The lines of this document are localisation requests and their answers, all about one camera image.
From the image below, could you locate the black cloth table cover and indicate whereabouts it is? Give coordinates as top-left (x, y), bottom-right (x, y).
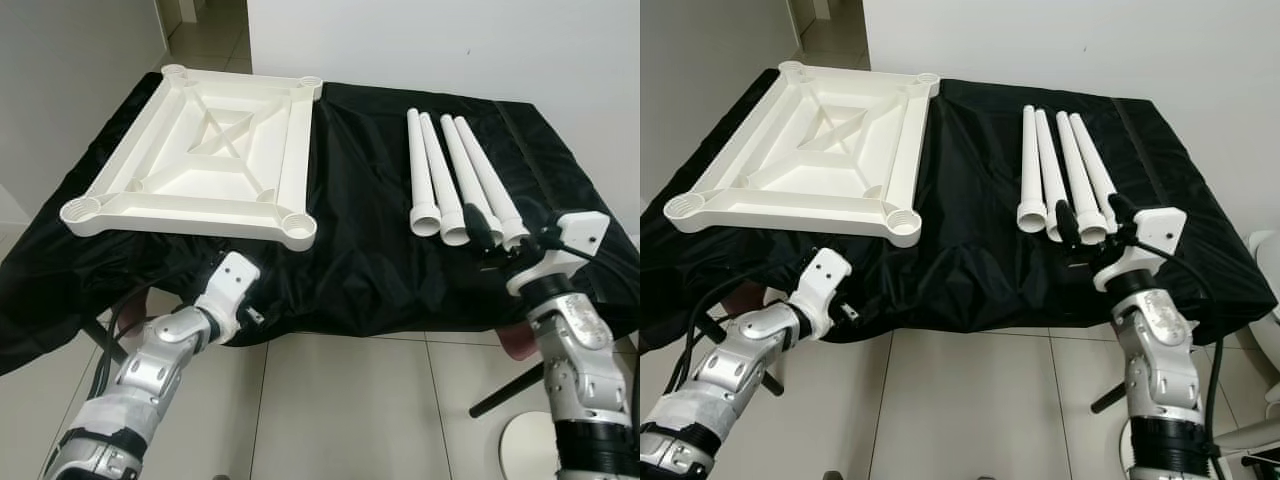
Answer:
top-left (0, 72), bottom-right (641, 376)
top-left (640, 75), bottom-right (1256, 346)

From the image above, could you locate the white plastic table top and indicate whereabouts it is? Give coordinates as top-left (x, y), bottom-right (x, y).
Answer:
top-left (663, 60), bottom-right (941, 249)
top-left (58, 63), bottom-right (324, 251)

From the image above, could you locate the white round stool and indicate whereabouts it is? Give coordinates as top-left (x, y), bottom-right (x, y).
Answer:
top-left (498, 411), bottom-right (561, 480)

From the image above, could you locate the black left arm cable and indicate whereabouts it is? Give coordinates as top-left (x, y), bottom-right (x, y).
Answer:
top-left (676, 268), bottom-right (801, 396)
top-left (92, 285), bottom-right (161, 401)

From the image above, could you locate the white plastic table leg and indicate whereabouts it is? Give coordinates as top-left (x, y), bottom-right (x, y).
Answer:
top-left (405, 108), bottom-right (443, 238)
top-left (1016, 104), bottom-right (1048, 234)
top-left (1056, 110), bottom-right (1108, 246)
top-left (454, 115), bottom-right (531, 251)
top-left (419, 112), bottom-right (471, 248)
top-left (440, 114), bottom-right (504, 244)
top-left (1035, 108), bottom-right (1073, 244)
top-left (1069, 112), bottom-right (1121, 226)

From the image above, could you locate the white curved plastic object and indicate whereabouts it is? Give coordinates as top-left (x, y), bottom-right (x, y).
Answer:
top-left (1213, 413), bottom-right (1280, 480)

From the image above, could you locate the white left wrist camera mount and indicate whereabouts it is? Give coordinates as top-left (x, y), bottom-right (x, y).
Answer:
top-left (788, 248), bottom-right (853, 341)
top-left (193, 251), bottom-right (263, 346)

